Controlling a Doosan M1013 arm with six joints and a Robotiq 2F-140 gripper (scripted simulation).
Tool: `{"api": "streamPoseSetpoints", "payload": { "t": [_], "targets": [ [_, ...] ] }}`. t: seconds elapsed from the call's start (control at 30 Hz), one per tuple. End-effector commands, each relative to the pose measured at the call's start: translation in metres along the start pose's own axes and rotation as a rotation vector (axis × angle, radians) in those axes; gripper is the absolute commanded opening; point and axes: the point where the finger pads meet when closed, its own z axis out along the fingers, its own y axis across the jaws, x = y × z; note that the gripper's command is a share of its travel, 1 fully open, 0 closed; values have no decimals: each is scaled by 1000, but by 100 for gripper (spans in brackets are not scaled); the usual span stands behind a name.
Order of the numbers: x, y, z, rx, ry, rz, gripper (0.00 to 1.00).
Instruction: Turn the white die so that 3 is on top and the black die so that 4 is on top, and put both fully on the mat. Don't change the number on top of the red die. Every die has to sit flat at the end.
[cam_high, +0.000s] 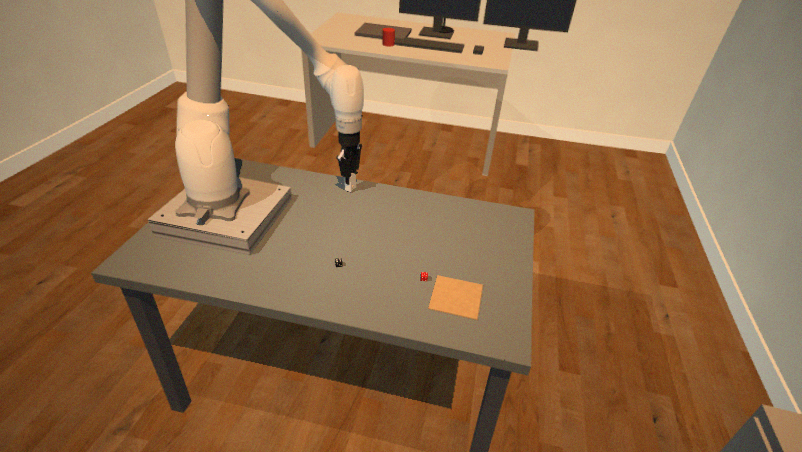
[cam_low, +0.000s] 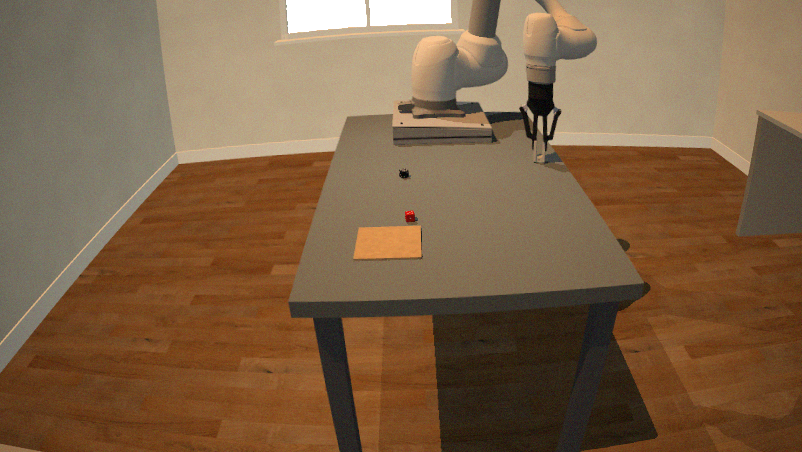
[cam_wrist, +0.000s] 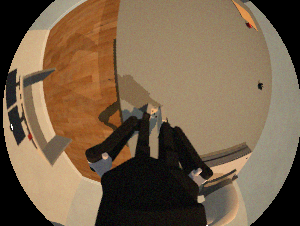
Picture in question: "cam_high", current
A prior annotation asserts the orange flat mat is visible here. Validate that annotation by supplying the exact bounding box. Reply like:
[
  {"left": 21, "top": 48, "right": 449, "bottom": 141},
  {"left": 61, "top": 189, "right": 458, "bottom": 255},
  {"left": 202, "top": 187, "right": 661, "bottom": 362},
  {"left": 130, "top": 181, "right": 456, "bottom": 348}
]
[{"left": 428, "top": 275, "right": 483, "bottom": 320}]

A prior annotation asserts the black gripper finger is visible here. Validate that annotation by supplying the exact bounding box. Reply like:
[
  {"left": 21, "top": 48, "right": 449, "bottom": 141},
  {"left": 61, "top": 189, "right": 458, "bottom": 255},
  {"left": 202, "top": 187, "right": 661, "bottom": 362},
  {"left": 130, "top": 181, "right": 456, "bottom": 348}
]
[
  {"left": 351, "top": 143, "right": 362, "bottom": 189},
  {"left": 336, "top": 149, "right": 353, "bottom": 192}
]

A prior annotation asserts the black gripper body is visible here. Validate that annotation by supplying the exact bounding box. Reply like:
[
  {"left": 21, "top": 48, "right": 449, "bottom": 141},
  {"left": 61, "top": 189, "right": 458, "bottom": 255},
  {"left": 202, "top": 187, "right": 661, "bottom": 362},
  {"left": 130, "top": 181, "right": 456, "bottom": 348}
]
[{"left": 338, "top": 132, "right": 360, "bottom": 158}]

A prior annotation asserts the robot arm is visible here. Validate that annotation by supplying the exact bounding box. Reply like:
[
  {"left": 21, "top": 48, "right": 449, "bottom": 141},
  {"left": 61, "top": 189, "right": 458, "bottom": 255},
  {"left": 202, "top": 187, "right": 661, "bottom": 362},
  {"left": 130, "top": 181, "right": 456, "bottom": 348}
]
[{"left": 175, "top": 0, "right": 364, "bottom": 223}]

